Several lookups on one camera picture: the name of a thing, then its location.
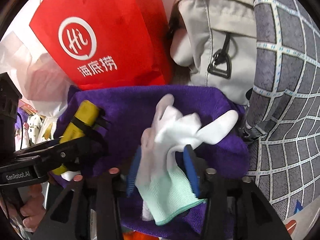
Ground yellow Adidas pouch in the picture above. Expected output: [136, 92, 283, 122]
[52, 100, 101, 176]

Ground white work gloves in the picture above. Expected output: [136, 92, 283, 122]
[135, 94, 238, 226]

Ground person's left hand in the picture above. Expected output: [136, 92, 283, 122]
[0, 183, 47, 233]

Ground fruit print tablecloth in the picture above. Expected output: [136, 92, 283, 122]
[283, 197, 319, 240]

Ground white Miniso plastic bag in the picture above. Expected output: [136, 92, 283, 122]
[1, 32, 74, 118]

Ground grey checked cushion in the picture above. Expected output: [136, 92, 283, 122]
[244, 0, 319, 220]

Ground purple towel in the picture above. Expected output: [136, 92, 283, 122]
[54, 85, 249, 239]

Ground red Haidilao paper bag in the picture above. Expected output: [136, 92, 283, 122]
[30, 0, 173, 90]

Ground beige grey backpack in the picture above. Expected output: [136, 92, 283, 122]
[169, 0, 257, 106]

